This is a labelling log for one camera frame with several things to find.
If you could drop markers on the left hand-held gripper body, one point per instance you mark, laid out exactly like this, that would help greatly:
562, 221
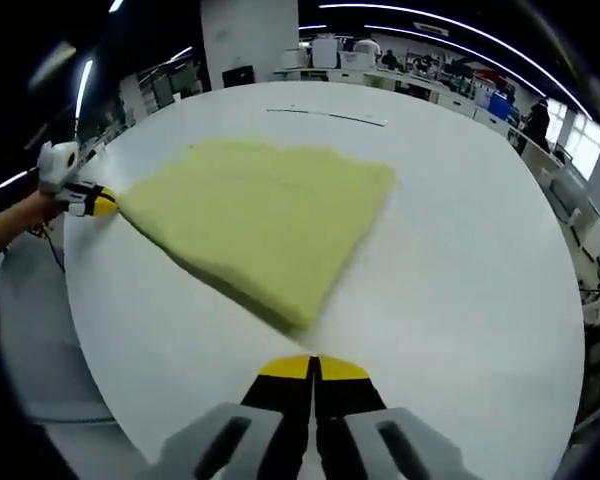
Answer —
57, 167

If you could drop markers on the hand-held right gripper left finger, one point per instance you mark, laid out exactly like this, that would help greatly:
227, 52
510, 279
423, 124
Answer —
260, 430

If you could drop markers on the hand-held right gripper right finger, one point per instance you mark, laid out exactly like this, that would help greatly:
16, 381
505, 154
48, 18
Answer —
365, 435

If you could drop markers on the yellow blue grey garment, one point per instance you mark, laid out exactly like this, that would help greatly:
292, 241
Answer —
260, 220

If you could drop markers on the white template strip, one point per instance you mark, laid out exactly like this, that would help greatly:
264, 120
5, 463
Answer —
330, 115

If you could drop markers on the long ceiling light strip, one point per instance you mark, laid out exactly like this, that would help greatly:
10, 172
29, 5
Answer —
83, 87
455, 47
455, 22

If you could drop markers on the white office chair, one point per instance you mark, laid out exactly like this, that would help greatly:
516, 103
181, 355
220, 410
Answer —
572, 200

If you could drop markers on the white cabinet row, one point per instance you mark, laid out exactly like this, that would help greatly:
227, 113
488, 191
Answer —
420, 85

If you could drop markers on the blue storage bin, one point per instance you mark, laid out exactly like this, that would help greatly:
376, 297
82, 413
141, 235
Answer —
499, 105

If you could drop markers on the black wall panel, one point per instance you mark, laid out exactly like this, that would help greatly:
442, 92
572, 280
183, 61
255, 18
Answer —
238, 76

